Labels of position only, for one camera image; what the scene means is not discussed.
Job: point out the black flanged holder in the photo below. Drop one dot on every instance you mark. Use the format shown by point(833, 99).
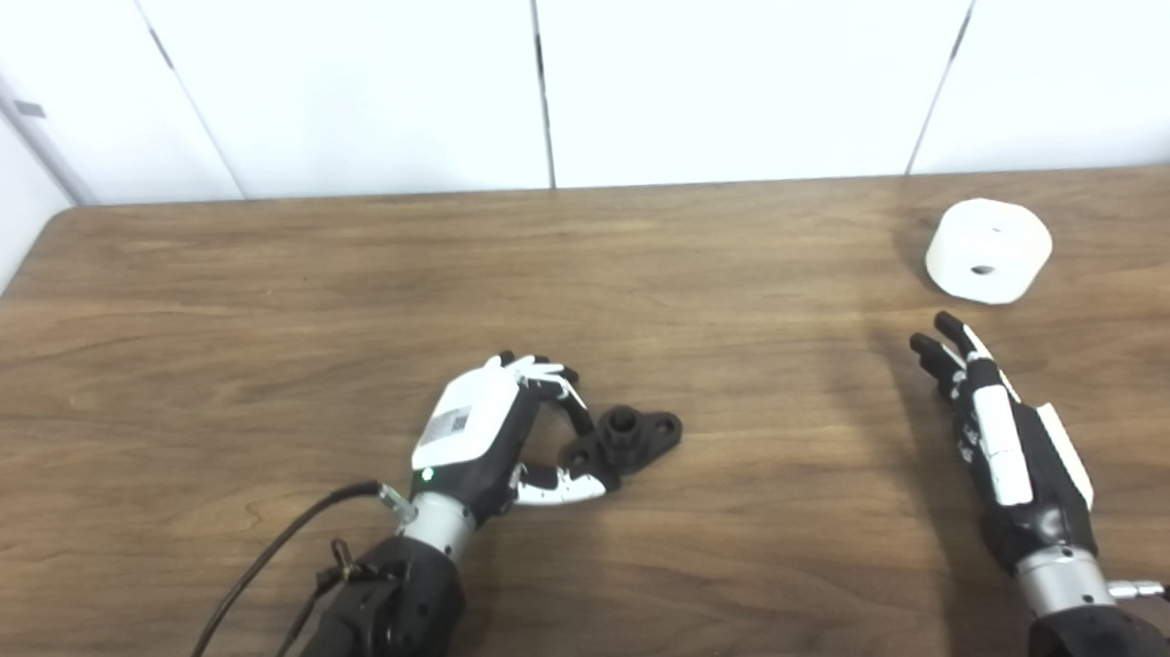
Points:
point(641, 441)

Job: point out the round white piece with hole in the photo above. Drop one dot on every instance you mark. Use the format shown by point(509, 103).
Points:
point(991, 237)

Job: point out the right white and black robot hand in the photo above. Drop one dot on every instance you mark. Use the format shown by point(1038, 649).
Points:
point(1002, 447)

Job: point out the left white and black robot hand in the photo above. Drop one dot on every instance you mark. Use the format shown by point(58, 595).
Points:
point(470, 420)

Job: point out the small grey wall tag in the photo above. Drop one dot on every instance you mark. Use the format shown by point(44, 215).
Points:
point(30, 108)

